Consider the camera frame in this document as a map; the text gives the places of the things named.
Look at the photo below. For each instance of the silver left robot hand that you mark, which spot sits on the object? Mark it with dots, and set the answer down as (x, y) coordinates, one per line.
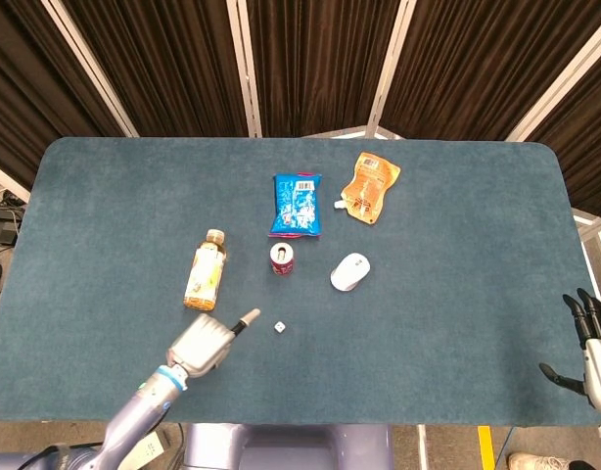
(202, 345)

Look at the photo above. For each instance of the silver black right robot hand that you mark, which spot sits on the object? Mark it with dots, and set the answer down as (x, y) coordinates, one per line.
(596, 352)

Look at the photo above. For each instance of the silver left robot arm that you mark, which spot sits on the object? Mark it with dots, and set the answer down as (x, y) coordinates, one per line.
(134, 421)

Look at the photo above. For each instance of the purple robot base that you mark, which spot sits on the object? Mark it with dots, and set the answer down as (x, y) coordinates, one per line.
(288, 448)

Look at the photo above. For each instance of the small white die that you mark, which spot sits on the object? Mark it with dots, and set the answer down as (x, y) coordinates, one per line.
(280, 327)

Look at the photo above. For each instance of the yellow tea bottle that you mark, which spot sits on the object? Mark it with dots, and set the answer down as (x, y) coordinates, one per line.
(205, 274)

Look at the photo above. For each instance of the blue felt table mat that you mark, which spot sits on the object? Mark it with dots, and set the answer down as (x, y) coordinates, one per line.
(300, 367)

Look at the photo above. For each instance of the white power strip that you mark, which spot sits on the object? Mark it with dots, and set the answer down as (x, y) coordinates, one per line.
(149, 448)

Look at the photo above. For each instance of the red soda can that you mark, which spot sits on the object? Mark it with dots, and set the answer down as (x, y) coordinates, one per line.
(282, 259)

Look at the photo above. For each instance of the beige shoe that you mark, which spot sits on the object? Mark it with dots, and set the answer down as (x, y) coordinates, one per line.
(538, 461)

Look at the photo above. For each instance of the yellow floor tape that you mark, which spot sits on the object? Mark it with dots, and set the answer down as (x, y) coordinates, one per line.
(485, 446)

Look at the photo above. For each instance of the white computer mouse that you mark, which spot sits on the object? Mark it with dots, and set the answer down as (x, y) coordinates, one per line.
(350, 271)

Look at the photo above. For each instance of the blue snack bag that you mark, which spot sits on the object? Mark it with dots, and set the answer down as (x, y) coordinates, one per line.
(296, 205)

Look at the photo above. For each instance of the orange spout pouch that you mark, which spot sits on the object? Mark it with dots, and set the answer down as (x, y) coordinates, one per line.
(369, 188)

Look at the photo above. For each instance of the dark brown curtain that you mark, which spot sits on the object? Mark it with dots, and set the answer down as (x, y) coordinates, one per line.
(320, 63)

